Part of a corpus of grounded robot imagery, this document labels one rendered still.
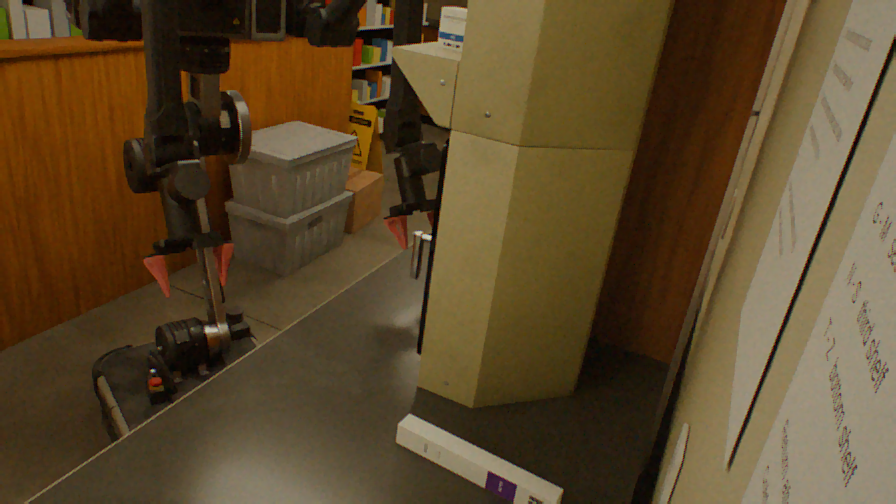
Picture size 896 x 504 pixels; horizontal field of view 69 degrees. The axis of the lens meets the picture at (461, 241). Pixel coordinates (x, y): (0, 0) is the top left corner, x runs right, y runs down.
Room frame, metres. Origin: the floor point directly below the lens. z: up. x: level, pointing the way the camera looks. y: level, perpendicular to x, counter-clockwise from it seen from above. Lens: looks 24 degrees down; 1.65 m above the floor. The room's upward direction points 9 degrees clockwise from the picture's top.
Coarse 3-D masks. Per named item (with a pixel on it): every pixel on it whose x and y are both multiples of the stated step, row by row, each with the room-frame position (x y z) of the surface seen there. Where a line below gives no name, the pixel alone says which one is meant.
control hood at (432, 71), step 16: (400, 48) 1.00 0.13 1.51; (416, 48) 1.02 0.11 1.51; (432, 48) 1.05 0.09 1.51; (400, 64) 0.99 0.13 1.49; (416, 64) 0.98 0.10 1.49; (432, 64) 0.97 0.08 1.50; (448, 64) 0.96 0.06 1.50; (416, 80) 0.98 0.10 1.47; (432, 80) 0.97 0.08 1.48; (448, 80) 0.96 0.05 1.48; (432, 96) 0.97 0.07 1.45; (448, 96) 0.96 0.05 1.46; (432, 112) 0.97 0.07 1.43; (448, 112) 0.96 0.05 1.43; (448, 128) 0.96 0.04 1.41
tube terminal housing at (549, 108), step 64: (512, 0) 0.93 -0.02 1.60; (576, 0) 0.93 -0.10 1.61; (640, 0) 0.97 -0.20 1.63; (512, 64) 0.93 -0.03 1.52; (576, 64) 0.94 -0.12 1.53; (640, 64) 0.99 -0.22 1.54; (512, 128) 0.92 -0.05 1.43; (576, 128) 0.95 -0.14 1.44; (640, 128) 1.01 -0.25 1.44; (448, 192) 0.95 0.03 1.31; (512, 192) 0.92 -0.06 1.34; (576, 192) 0.96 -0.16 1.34; (448, 256) 0.95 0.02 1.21; (512, 256) 0.92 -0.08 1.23; (576, 256) 0.97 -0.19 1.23; (448, 320) 0.94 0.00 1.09; (512, 320) 0.93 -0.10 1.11; (576, 320) 0.98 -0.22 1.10; (448, 384) 0.93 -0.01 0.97; (512, 384) 0.94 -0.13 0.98; (576, 384) 1.02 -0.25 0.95
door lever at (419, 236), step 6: (414, 234) 1.02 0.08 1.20; (420, 234) 1.02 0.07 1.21; (414, 240) 1.02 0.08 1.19; (420, 240) 1.02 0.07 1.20; (426, 240) 1.01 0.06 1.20; (414, 246) 1.02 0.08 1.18; (420, 246) 1.02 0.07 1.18; (414, 252) 1.02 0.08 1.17; (420, 252) 1.02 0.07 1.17; (414, 258) 1.02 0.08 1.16; (420, 258) 1.02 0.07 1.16; (414, 264) 1.02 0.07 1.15; (420, 264) 1.02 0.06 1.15; (414, 270) 1.02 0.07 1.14; (420, 270) 1.03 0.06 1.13; (414, 276) 1.02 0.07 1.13
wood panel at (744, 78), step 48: (720, 0) 1.19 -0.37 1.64; (768, 0) 1.17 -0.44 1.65; (672, 48) 1.21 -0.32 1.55; (720, 48) 1.18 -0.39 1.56; (768, 48) 1.16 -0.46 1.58; (672, 96) 1.21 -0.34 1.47; (720, 96) 1.18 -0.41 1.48; (672, 144) 1.20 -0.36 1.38; (720, 144) 1.17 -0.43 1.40; (672, 192) 1.19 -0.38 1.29; (720, 192) 1.16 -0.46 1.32; (624, 240) 1.21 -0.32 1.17; (672, 240) 1.18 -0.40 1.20; (624, 288) 1.20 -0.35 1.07; (672, 288) 1.17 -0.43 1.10; (624, 336) 1.19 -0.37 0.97; (672, 336) 1.16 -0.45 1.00
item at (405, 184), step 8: (400, 184) 1.37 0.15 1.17; (408, 184) 1.36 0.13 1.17; (416, 184) 1.36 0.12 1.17; (400, 192) 1.37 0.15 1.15; (408, 192) 1.35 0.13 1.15; (416, 192) 1.36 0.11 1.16; (424, 192) 1.37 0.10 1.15; (408, 200) 1.35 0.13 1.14; (416, 200) 1.35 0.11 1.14; (424, 200) 1.35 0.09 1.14; (432, 200) 1.37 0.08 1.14; (392, 208) 1.35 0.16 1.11; (400, 208) 1.32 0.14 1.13; (408, 208) 1.33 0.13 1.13; (416, 208) 1.36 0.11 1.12
